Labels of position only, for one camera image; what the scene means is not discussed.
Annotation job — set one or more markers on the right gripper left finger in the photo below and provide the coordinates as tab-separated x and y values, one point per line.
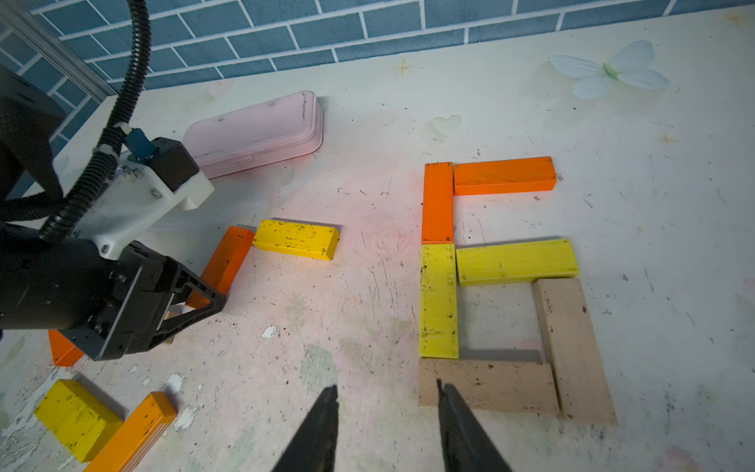
313	447

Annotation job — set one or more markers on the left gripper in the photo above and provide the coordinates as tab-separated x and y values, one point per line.
106	308

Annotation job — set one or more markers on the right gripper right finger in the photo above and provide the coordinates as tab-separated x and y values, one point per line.
465	444

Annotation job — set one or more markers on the orange block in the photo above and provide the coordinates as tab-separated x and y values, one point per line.
438	224
137	435
64	353
227	259
536	174

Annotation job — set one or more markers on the natural wood block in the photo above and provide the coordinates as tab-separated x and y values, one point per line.
572	350
518	387

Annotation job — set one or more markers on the yellow block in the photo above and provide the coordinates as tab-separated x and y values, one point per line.
438	332
516	262
297	239
82	423

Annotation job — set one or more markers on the pink pencil case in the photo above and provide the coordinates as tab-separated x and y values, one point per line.
257	135

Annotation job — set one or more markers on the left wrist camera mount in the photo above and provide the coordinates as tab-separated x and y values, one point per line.
152	178

